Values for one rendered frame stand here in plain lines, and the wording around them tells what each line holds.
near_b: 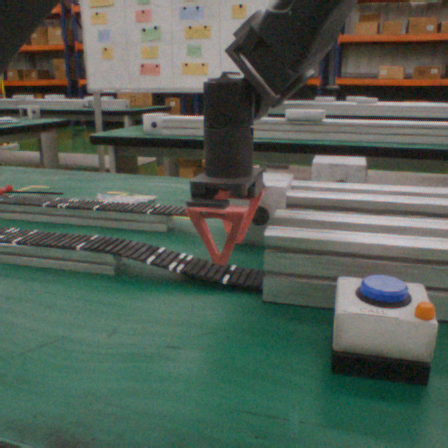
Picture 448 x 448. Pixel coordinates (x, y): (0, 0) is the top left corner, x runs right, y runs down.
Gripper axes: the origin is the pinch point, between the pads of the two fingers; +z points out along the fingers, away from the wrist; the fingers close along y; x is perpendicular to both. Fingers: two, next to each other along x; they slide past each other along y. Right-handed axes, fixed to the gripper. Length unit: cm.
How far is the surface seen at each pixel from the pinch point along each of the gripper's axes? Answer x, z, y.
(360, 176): -16.0, -2.5, 37.1
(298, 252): -9.0, -1.5, -3.8
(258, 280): -4.0, 3.6, -1.1
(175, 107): 379, 36, 976
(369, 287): -16.1, -2.7, -14.0
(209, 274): 2.0, 3.2, -1.8
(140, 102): 196, 0, 398
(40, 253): 25.6, 2.5, -2.4
